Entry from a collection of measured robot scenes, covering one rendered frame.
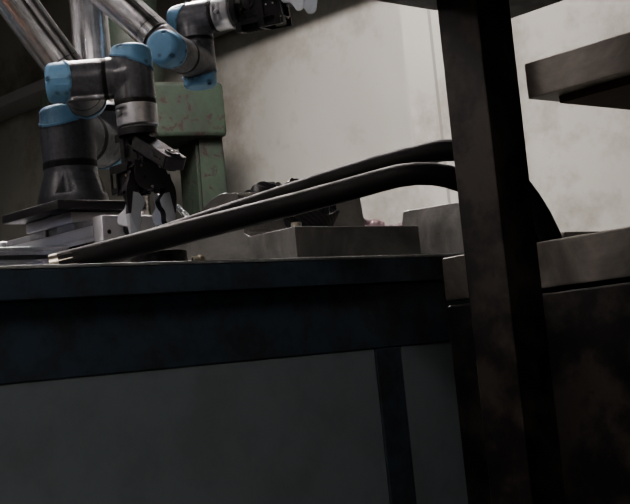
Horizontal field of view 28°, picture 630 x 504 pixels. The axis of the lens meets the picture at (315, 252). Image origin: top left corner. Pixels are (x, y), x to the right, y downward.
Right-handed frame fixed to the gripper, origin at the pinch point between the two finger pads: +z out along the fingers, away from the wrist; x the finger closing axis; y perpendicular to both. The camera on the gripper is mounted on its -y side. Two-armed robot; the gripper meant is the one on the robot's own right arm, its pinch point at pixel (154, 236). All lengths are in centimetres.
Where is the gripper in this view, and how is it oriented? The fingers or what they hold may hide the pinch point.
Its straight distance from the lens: 225.8
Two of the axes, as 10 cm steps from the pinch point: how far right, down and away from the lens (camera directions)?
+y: -6.6, 1.3, 7.4
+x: -7.5, 0.2, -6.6
